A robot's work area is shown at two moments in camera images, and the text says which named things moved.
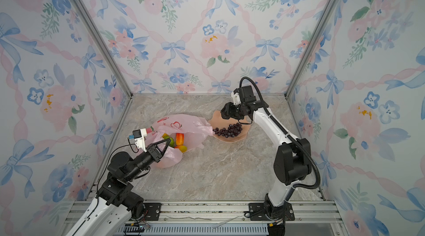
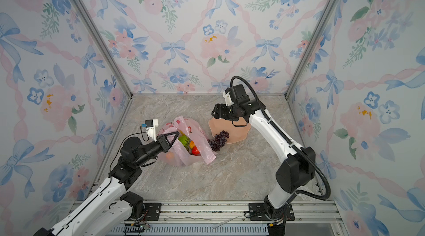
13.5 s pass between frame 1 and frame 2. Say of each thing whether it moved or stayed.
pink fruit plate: stayed
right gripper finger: moved
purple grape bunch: moved
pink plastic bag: moved
